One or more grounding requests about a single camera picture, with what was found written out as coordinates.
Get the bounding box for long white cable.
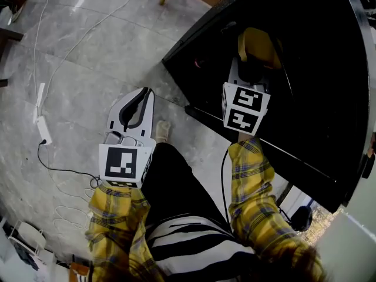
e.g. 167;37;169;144
41;0;152;111

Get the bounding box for person's beige shoe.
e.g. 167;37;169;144
155;119;172;143

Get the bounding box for white fan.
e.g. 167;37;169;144
8;220;48;257

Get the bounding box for thin white cable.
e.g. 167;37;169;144
32;0;55;116

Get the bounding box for person's striped shirt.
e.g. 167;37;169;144
143;214;267;282

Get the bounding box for black glass-door cabinet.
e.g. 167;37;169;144
161;0;371;214

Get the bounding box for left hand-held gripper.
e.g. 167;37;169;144
99;86;157;189

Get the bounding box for black backpack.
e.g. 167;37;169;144
289;205;314;232

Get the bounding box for person's right forearm yellow plaid sleeve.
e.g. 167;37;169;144
227;136;297;252

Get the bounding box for dark brown wooden table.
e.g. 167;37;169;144
0;27;25;88

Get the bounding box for black cable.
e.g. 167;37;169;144
36;139;103;189

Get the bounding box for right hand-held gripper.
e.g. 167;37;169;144
221;57;271;135

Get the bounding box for person's black trousers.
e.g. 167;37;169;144
140;142;234;227

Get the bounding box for person's left forearm yellow plaid sleeve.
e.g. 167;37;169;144
85;182;161;282

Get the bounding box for yellow item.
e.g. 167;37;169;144
237;27;284;71

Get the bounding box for white power strip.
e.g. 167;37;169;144
35;115;53;146

